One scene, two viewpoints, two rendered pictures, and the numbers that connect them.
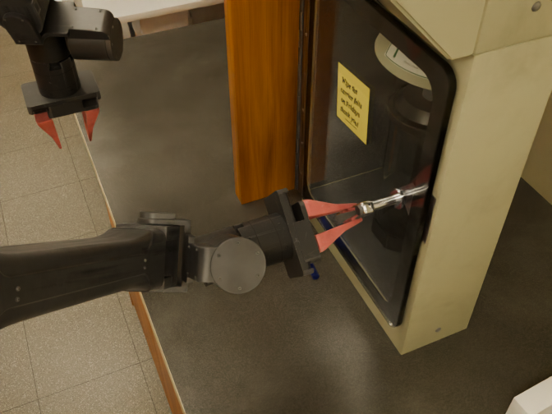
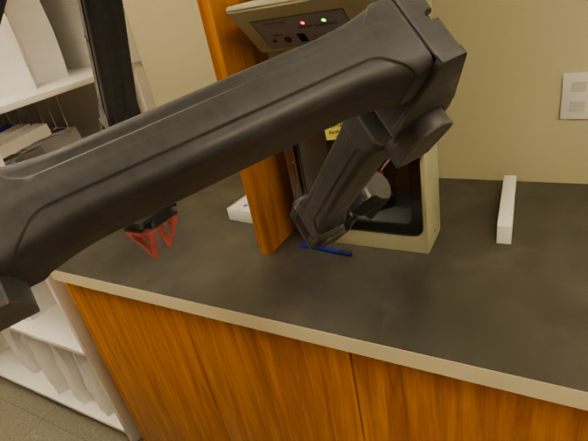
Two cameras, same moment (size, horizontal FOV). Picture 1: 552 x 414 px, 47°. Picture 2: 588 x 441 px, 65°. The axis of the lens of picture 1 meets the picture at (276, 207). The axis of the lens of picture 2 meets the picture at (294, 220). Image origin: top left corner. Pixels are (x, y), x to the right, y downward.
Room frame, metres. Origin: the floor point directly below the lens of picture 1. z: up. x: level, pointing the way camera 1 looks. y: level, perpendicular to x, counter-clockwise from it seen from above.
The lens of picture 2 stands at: (-0.09, 0.52, 1.54)
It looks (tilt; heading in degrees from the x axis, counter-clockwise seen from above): 28 degrees down; 328
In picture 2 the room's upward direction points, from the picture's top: 12 degrees counter-clockwise
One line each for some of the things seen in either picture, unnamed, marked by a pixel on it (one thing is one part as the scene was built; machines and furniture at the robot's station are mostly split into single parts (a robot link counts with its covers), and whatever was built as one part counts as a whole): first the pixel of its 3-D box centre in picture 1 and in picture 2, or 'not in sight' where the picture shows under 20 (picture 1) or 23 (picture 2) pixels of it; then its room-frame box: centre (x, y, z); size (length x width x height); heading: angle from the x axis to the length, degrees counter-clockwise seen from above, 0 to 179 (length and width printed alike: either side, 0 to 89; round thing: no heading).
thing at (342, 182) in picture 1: (355, 149); (348, 150); (0.63, -0.10, 1.19); 0.30 x 0.01 x 0.40; 24
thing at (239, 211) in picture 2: not in sight; (261, 207); (1.00, -0.06, 0.96); 0.16 x 0.12 x 0.04; 18
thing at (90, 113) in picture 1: (74, 116); (158, 230); (0.78, 0.30, 1.14); 0.07 x 0.07 x 0.09; 24
